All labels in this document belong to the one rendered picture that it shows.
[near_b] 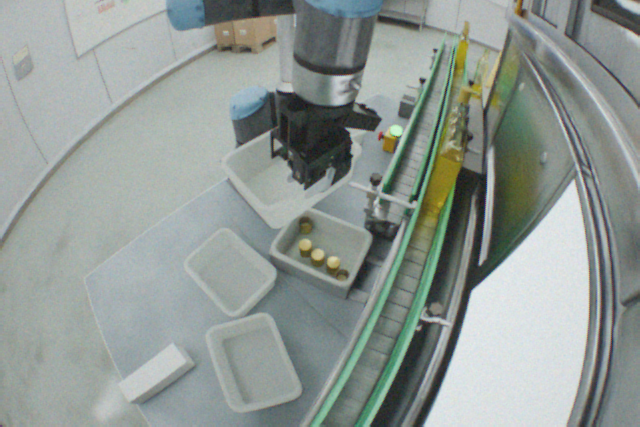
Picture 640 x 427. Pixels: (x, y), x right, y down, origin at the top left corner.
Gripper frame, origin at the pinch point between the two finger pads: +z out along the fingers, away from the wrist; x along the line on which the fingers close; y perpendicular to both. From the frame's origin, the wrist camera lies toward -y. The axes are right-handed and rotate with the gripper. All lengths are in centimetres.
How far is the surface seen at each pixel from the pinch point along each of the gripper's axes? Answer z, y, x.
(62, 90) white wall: 86, 85, -321
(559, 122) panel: -25.3, -18.8, 25.1
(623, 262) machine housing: -30.0, 4.5, 33.0
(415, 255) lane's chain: 19.5, -14.2, 21.3
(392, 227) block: 21.9, -17.3, 12.3
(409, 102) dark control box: 31, -80, -19
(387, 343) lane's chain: 18.0, 6.7, 29.5
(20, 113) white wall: 66, 145, -305
